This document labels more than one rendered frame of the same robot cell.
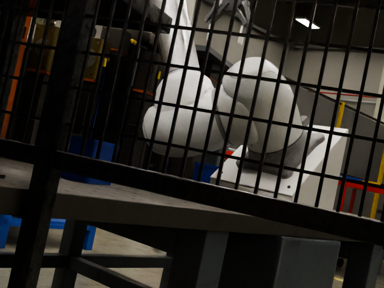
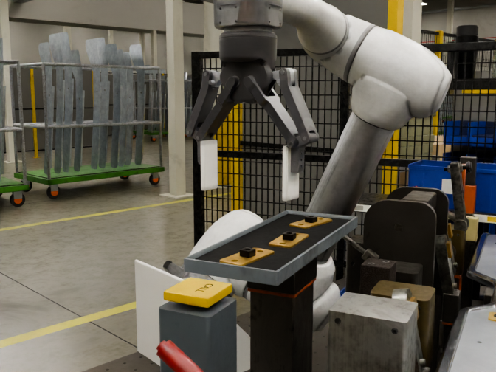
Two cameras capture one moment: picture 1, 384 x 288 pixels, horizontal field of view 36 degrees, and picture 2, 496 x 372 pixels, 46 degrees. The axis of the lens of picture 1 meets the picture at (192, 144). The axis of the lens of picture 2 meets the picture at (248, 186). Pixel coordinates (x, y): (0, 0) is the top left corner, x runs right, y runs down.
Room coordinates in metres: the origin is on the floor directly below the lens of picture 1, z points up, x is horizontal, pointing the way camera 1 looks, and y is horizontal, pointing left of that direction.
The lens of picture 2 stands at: (3.02, 0.03, 1.38)
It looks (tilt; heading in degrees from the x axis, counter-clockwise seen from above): 9 degrees down; 185
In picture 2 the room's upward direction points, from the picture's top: straight up
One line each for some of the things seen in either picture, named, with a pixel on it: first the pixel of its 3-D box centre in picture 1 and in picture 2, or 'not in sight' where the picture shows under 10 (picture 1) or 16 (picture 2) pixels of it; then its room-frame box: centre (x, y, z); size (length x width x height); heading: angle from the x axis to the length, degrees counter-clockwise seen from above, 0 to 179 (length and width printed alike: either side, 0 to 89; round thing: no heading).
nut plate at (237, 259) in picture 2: not in sight; (247, 253); (2.24, -0.04, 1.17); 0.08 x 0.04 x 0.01; 149
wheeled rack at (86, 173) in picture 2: not in sight; (90, 128); (-5.31, -2.98, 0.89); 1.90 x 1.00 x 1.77; 141
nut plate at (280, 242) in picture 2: not in sight; (288, 237); (2.14, 0.01, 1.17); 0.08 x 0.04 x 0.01; 160
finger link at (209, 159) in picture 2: (242, 35); (209, 164); (2.20, -0.10, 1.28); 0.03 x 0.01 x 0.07; 149
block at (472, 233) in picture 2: not in sight; (466, 283); (1.47, 0.48, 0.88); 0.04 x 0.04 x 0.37; 69
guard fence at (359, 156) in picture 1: (327, 174); not in sight; (8.05, -1.88, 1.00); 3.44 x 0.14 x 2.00; 139
